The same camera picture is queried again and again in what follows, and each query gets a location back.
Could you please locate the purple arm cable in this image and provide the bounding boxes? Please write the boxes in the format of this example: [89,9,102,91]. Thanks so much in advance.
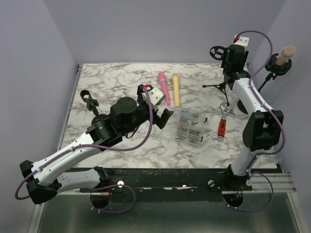
[15,87,154,200]
[237,30,287,175]

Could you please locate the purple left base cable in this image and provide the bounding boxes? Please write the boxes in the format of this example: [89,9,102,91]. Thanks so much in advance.
[90,184,137,214]

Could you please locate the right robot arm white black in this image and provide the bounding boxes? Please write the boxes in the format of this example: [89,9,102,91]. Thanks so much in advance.
[222,44,284,190]

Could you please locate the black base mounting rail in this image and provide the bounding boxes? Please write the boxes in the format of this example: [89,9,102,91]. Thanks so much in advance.
[80,166,253,203]

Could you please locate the black round-base microphone stand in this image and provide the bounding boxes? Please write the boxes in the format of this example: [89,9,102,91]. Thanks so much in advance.
[80,89,100,118]

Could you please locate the black tripod stand shock mount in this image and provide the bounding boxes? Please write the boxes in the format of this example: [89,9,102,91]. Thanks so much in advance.
[202,45,231,107]

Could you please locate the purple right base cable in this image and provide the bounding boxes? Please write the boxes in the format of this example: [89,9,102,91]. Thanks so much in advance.
[222,172,275,213]

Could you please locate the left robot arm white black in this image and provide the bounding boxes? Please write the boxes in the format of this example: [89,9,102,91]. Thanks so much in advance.
[19,84,173,204]

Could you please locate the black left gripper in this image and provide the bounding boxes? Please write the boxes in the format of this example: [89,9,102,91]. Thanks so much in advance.
[122,88,173,136]

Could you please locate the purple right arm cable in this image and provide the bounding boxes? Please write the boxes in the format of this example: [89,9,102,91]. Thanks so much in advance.
[237,30,287,175]

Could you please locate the beige pink toy microphone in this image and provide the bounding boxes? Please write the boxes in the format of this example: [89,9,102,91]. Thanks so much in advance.
[276,45,296,66]

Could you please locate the black stand with shock mount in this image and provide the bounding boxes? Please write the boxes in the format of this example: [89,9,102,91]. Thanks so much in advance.
[257,53,292,93]

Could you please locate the yellow toy microphone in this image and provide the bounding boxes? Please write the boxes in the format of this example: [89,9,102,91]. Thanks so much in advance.
[172,73,180,107]

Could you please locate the orange handled adjustable wrench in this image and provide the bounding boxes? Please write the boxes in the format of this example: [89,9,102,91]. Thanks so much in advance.
[217,102,235,142]

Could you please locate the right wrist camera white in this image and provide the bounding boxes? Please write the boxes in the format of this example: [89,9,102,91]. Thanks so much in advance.
[233,35,249,48]

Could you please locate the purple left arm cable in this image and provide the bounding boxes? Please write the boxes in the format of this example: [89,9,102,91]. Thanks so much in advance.
[15,87,154,200]

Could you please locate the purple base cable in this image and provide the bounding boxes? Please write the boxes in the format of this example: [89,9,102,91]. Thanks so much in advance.
[90,184,137,214]
[222,172,275,213]

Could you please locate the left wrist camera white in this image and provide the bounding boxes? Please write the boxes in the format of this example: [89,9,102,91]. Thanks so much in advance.
[142,85,166,111]

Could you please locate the clear plastic screw box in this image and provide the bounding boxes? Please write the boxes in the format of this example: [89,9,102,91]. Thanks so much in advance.
[175,108,208,147]

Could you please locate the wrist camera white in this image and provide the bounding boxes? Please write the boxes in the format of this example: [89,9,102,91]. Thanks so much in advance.
[233,35,249,48]
[142,85,166,111]

